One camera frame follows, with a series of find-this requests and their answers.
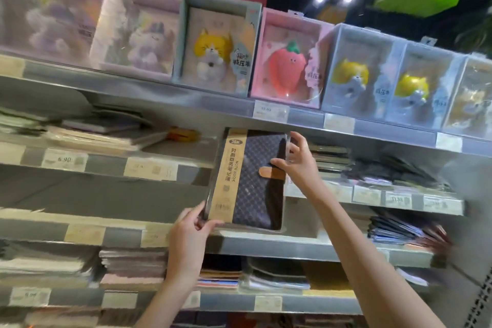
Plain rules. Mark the person's left hand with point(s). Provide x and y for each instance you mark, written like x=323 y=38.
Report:
x=187 y=241

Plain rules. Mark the person's right hand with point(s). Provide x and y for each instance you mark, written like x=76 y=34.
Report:
x=303 y=174

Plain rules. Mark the person's left thumb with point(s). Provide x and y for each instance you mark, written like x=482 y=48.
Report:
x=211 y=226

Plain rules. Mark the person's right thumb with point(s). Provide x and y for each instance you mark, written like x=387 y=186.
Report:
x=281 y=164

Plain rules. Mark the dark checked notebook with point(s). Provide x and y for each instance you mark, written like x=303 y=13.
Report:
x=253 y=181

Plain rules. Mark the person's right forearm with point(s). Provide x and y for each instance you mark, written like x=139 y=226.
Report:
x=369 y=262

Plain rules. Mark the person's left forearm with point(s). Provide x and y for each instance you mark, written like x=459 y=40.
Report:
x=169 y=302

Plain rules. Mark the stack of grey notebooks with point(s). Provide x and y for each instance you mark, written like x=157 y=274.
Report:
x=331 y=158

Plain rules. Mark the stack of colourful notebooks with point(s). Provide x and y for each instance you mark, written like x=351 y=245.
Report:
x=220 y=277

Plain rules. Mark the shelf price labels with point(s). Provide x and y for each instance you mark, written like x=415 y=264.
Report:
x=271 y=111

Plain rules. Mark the grey metal shelf board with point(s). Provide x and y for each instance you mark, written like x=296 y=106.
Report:
x=269 y=245
x=342 y=192
x=103 y=164
x=226 y=301
x=184 y=97

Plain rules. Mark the stack of clear wrapped notebooks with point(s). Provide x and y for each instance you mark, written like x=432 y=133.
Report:
x=276 y=276

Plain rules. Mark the stack of pink notebooks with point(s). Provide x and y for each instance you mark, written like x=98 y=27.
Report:
x=132 y=268

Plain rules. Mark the orange small item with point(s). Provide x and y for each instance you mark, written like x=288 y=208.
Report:
x=183 y=134

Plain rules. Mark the pink strawberry toy box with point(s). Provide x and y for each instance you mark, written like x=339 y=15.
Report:
x=286 y=58

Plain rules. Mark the pile of dark notebooks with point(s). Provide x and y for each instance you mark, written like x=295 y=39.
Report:
x=396 y=172

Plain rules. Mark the pale blue cat toy box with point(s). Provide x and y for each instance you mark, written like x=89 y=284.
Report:
x=355 y=74
x=419 y=85

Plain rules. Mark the brown yellow notebook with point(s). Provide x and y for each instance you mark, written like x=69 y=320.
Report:
x=326 y=277

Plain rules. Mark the teal cat toy box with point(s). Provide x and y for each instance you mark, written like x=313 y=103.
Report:
x=215 y=43

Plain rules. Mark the pile of blue notebooks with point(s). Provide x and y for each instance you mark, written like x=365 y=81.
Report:
x=403 y=229

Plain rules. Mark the pile of pale notebooks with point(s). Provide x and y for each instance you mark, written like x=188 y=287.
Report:
x=96 y=131

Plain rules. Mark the stack of white notebooks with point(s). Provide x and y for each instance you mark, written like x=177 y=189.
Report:
x=42 y=264

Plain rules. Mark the purple bunny toy box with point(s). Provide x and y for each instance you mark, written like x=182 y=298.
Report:
x=134 y=31

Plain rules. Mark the clear brown toy box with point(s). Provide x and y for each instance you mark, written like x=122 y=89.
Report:
x=471 y=101

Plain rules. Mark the perforated shelf upright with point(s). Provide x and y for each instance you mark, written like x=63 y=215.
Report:
x=480 y=301

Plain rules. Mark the large purple plush toy box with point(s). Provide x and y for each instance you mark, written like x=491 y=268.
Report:
x=46 y=12

